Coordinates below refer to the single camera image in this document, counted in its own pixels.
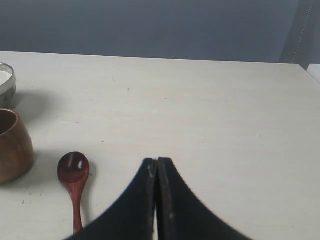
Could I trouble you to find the brown wooden cup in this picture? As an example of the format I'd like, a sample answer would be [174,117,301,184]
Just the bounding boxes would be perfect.
[0,108,34,184]

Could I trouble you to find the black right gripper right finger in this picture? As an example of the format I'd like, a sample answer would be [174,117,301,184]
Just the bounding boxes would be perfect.
[156,157,246,240]

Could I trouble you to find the steel bowl of rice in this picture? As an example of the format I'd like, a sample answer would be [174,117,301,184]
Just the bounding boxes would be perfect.
[0,62,16,108]

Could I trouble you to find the dark red wooden spoon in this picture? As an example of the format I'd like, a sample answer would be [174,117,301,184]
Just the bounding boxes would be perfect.
[57,151,90,233]

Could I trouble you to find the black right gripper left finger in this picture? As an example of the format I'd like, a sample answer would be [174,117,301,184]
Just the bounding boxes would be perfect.
[69,158,158,240]

